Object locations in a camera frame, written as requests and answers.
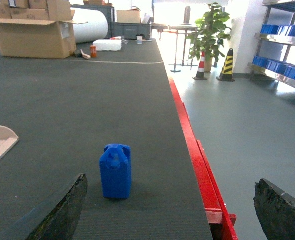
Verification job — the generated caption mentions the stacked cardboard boxes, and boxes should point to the stacked cardboard boxes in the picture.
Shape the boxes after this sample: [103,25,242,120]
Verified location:
[0,0,74,22]

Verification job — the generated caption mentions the steel shelf rack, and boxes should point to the steel shelf rack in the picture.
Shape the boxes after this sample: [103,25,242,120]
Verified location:
[248,0,295,89]

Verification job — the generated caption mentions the green potted plant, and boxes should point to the green potted plant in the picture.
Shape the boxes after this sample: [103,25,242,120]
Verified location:
[186,2,232,72]

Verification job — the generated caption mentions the grey plastic crate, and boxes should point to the grey plastic crate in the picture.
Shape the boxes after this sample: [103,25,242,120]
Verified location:
[111,22,152,40]

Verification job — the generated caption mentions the red table frame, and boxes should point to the red table frame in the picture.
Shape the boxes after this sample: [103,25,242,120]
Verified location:
[168,77,238,240]

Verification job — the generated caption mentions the white foam roll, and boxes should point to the white foam roll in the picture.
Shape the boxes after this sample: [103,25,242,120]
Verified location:
[71,7,109,44]

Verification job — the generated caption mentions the large open cardboard box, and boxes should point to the large open cardboard box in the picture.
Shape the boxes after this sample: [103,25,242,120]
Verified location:
[0,18,87,59]

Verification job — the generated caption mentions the white paper cup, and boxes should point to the white paper cup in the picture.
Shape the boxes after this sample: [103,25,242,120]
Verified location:
[136,36,143,45]

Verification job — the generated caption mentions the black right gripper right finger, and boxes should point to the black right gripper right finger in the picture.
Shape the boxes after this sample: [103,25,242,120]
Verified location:
[253,178,295,240]

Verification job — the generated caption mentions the black yellow traffic cone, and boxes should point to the black yellow traffic cone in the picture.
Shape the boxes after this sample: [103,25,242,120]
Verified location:
[216,48,235,82]

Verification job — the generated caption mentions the red white traffic cone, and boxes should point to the red white traffic cone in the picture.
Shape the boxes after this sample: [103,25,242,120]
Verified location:
[192,52,207,81]

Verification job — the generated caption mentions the white styrofoam block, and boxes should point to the white styrofoam block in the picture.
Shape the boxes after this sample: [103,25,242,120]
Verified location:
[92,39,122,52]

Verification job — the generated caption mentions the wooden handled brush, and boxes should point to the wooden handled brush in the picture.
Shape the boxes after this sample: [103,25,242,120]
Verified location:
[74,49,91,60]

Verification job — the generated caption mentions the blue plastic jug part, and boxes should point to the blue plastic jug part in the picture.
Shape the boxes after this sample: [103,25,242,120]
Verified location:
[99,144,132,199]

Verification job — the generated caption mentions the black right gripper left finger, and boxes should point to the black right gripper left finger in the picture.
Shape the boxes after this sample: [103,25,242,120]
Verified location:
[0,173,88,240]

